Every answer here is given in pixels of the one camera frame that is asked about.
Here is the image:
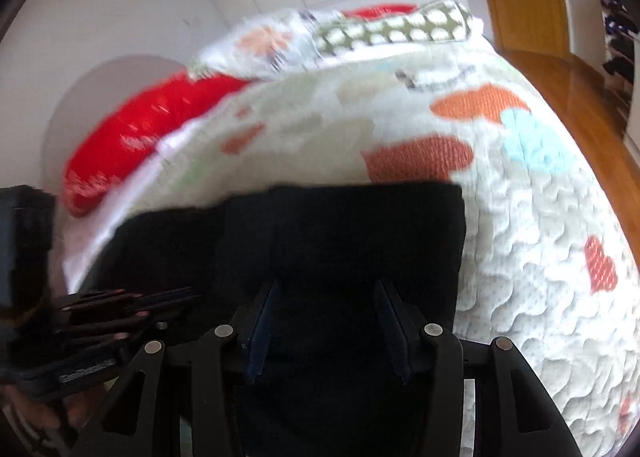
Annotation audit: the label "person's left hand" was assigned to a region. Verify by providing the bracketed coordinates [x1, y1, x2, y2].
[0, 379, 108, 457]

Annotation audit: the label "black pants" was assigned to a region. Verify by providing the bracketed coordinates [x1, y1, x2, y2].
[107, 181, 468, 457]

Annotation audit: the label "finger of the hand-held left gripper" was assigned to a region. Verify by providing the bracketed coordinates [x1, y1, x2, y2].
[59, 286, 201, 313]
[61, 310, 169, 344]

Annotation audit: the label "quilted heart pattern bedspread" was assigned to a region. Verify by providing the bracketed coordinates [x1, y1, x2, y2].
[65, 42, 640, 457]

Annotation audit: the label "wooden shoe rack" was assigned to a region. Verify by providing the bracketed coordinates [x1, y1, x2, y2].
[592, 0, 640, 124]

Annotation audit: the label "red patterned quilt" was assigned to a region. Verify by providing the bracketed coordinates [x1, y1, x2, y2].
[62, 72, 257, 218]

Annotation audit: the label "red pillow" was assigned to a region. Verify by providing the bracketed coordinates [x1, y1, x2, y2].
[342, 4, 418, 22]

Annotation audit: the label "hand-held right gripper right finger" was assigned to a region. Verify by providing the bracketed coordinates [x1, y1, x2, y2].
[375, 279, 583, 457]

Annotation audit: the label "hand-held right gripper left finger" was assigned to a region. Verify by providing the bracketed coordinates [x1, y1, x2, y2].
[75, 279, 281, 457]

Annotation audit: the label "floral print pillow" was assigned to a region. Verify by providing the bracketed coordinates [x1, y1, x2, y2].
[192, 8, 326, 83]

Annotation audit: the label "green hedgehog print bolster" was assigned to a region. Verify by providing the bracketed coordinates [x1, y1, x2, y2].
[312, 0, 473, 60]

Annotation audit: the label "grey rounded chair back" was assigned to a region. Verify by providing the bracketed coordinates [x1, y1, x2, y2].
[40, 54, 188, 188]

